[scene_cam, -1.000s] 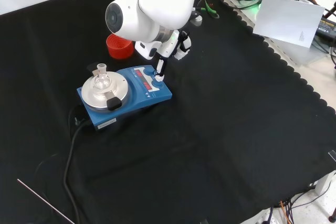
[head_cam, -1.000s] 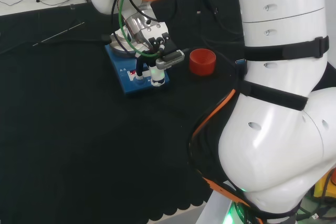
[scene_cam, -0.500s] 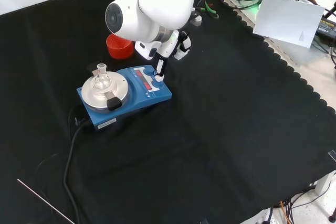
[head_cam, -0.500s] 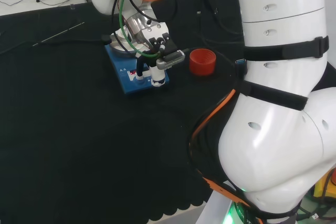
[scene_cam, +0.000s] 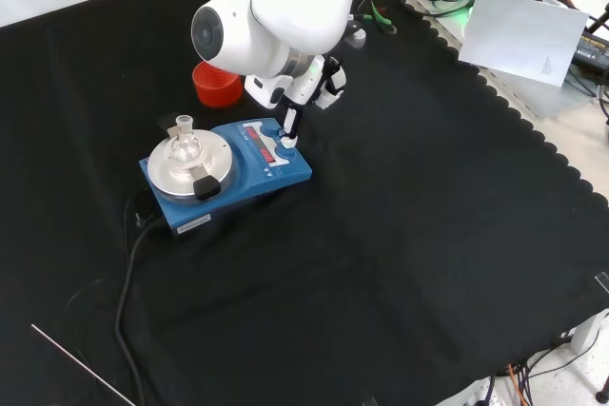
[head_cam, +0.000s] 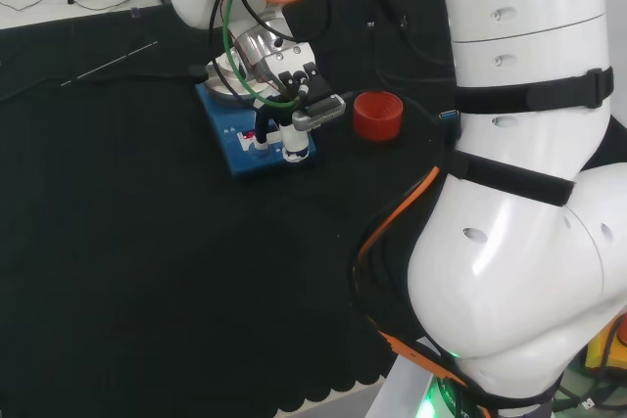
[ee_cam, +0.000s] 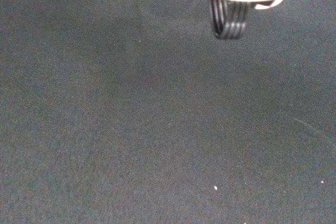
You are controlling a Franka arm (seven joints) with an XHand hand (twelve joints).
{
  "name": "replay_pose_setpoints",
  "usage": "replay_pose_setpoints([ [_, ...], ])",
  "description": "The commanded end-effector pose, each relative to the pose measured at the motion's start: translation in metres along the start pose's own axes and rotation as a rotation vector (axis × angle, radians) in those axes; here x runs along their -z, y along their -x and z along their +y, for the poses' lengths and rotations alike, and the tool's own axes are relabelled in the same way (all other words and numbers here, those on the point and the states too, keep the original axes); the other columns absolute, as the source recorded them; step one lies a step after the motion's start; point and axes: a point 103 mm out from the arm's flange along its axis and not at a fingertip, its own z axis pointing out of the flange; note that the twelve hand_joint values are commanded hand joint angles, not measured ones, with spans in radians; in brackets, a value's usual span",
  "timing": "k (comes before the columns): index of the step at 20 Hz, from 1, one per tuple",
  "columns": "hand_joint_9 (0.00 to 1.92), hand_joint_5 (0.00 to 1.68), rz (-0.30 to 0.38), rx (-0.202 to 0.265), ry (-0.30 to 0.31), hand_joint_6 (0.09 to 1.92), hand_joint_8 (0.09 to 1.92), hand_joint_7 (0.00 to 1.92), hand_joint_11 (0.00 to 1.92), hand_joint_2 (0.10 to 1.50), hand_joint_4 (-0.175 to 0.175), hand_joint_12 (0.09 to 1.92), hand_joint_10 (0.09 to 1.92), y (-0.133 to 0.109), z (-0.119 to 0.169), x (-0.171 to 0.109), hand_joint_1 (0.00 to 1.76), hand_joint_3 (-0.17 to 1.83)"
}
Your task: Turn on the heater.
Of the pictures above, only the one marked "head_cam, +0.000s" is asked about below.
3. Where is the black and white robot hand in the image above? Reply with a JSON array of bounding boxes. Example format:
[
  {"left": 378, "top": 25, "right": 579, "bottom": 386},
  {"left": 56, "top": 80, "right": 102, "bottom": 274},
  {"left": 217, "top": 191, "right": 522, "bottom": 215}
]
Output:
[{"left": 253, "top": 107, "right": 312, "bottom": 164}]

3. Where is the heater with blue base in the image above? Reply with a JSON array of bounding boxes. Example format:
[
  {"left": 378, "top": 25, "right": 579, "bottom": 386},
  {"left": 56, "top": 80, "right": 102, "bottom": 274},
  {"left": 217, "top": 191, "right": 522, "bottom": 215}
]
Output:
[{"left": 194, "top": 58, "right": 318, "bottom": 179}]

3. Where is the black bench cloth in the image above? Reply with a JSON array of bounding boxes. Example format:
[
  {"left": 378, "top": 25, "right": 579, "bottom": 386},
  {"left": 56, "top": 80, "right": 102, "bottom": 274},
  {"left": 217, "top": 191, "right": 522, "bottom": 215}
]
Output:
[{"left": 0, "top": 0, "right": 466, "bottom": 414}]

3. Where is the thin glass rod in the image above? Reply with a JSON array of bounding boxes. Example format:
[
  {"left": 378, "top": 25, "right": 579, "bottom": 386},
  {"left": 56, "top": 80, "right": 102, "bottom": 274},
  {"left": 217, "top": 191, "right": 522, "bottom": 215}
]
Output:
[{"left": 60, "top": 39, "right": 159, "bottom": 87}]

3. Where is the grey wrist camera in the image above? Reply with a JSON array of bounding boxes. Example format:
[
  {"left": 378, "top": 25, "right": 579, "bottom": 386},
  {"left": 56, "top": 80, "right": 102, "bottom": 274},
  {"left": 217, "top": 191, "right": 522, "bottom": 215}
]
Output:
[{"left": 291, "top": 92, "right": 347, "bottom": 129}]

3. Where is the red ribbed ring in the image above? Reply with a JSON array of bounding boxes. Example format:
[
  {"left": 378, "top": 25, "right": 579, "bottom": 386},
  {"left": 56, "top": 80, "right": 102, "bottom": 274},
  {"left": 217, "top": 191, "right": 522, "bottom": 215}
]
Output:
[{"left": 353, "top": 89, "right": 405, "bottom": 141}]

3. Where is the black heater power cable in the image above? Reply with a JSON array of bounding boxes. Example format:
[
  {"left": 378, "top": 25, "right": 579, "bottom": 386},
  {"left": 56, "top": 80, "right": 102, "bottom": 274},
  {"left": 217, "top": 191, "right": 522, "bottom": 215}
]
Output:
[{"left": 0, "top": 64, "right": 207, "bottom": 102}]

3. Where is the green robot cable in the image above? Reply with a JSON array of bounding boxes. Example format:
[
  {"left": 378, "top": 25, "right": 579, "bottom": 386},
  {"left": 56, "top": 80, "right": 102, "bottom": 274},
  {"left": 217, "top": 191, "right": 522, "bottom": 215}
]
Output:
[{"left": 222, "top": 0, "right": 304, "bottom": 110}]

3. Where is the orange robot cable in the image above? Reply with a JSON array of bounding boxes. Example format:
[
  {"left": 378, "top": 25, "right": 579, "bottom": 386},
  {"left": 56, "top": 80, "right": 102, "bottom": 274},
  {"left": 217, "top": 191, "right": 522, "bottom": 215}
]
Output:
[{"left": 247, "top": 0, "right": 491, "bottom": 418}]

